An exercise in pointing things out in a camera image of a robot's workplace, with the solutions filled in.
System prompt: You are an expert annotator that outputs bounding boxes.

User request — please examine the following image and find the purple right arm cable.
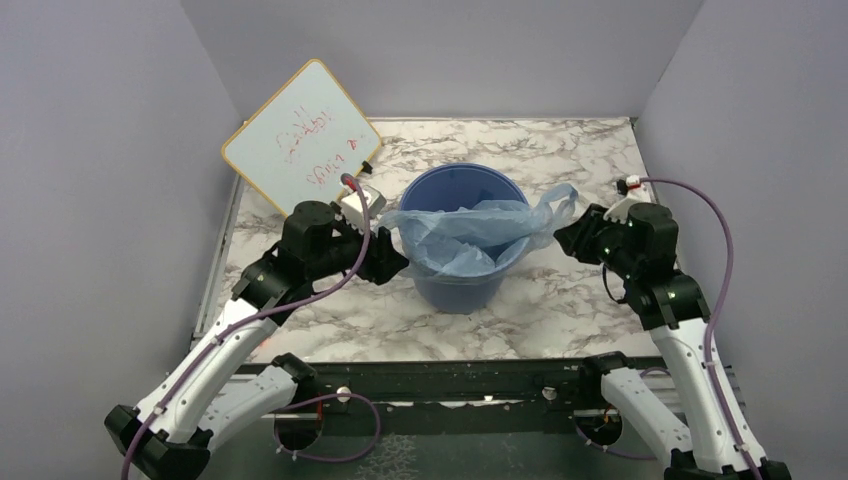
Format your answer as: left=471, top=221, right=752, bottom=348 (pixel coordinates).
left=574, top=177, right=766, bottom=480

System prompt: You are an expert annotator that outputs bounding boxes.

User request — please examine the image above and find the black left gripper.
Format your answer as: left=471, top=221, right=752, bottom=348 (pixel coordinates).
left=308, top=214, right=411, bottom=285

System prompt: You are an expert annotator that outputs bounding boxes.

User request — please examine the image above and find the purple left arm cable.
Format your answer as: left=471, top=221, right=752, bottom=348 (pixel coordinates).
left=119, top=173, right=382, bottom=480

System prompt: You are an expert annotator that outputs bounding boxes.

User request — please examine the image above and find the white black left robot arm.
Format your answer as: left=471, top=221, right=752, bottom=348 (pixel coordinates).
left=105, top=195, right=408, bottom=479

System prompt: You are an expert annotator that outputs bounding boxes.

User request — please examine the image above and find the blue plastic trash bin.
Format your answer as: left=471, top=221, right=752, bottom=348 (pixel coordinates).
left=399, top=163, right=528, bottom=314

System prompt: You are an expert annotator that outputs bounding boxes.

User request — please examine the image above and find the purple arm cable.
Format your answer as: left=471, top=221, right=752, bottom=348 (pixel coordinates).
left=119, top=173, right=382, bottom=480
left=574, top=177, right=766, bottom=480

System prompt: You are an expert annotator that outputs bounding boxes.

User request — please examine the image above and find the light blue trash bag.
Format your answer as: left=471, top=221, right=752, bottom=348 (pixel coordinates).
left=379, top=183, right=578, bottom=284

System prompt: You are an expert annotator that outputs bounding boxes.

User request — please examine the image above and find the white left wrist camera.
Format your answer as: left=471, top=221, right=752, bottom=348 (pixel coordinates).
left=339, top=186, right=387, bottom=231

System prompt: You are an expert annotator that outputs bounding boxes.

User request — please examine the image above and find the black metal mounting rail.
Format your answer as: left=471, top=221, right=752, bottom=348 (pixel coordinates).
left=274, top=359, right=624, bottom=444

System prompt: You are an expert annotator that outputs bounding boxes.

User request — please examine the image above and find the yellow-framed whiteboard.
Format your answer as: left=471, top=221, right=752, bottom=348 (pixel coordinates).
left=221, top=59, right=382, bottom=215

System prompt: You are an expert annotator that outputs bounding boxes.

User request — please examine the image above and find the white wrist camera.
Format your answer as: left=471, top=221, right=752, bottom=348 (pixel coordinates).
left=603, top=175, right=644, bottom=224
left=339, top=186, right=387, bottom=231

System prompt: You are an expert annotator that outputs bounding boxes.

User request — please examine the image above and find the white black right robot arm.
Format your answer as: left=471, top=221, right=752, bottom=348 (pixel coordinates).
left=554, top=202, right=791, bottom=479

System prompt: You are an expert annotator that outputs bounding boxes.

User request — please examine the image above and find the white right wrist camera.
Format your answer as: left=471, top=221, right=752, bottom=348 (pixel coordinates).
left=603, top=175, right=644, bottom=224

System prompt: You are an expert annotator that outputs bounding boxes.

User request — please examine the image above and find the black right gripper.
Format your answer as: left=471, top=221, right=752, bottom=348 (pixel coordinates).
left=554, top=202, right=641, bottom=279

